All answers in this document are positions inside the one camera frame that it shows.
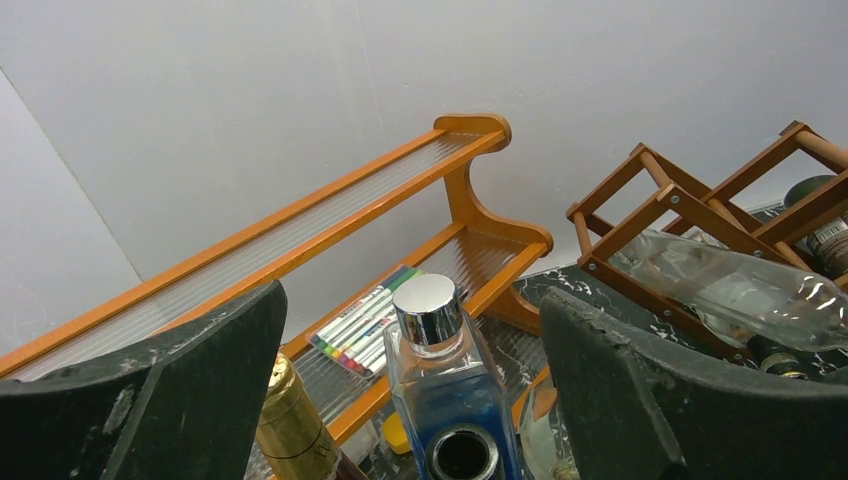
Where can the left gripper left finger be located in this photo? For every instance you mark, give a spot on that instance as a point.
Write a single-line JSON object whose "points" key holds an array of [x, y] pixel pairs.
{"points": [[182, 404]]}

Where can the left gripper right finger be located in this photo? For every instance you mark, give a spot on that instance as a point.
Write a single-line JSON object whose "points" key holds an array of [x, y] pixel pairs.
{"points": [[636, 406]]}

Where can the clear glass bottle white label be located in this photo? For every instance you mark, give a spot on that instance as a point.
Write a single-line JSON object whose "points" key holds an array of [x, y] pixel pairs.
{"points": [[543, 437]]}

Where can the dark bottle gold cap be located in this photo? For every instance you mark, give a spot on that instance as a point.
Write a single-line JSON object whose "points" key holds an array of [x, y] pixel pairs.
{"points": [[292, 436]]}

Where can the clear bottle black cap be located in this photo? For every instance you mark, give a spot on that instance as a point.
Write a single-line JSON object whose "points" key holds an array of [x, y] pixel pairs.
{"points": [[776, 359]]}

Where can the green bottle black cap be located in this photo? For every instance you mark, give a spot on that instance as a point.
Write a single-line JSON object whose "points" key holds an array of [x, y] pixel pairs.
{"points": [[463, 451]]}

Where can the blue square bottle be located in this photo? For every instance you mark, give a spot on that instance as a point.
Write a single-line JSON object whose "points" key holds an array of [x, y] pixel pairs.
{"points": [[441, 372]]}

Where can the dark bottle white label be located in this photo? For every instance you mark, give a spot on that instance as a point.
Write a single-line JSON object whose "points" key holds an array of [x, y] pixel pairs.
{"points": [[828, 244]]}

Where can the orange wooden shelf rack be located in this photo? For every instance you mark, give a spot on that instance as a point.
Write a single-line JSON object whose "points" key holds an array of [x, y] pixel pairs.
{"points": [[483, 251]]}

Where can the brown wooden wine rack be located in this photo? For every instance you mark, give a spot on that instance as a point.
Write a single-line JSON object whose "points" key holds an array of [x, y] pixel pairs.
{"points": [[712, 210]]}

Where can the pack of coloured markers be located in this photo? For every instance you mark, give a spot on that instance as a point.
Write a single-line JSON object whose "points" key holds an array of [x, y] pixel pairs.
{"points": [[354, 338]]}

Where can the yellow sponge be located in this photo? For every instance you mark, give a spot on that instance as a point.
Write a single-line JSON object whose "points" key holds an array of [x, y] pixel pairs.
{"points": [[395, 435]]}

